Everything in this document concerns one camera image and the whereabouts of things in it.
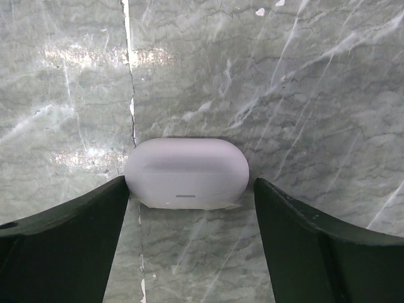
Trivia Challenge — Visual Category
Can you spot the white oval charging case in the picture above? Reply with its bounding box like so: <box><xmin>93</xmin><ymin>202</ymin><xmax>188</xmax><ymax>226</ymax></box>
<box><xmin>124</xmin><ymin>138</ymin><xmax>249</xmax><ymax>210</ymax></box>

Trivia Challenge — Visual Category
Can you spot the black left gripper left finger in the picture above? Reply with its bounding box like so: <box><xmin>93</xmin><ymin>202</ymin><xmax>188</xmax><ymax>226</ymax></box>
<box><xmin>1</xmin><ymin>176</ymin><xmax>129</xmax><ymax>302</ymax></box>

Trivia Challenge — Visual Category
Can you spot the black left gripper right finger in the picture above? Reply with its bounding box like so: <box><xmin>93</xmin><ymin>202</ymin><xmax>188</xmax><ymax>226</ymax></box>
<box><xmin>254</xmin><ymin>178</ymin><xmax>403</xmax><ymax>302</ymax></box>

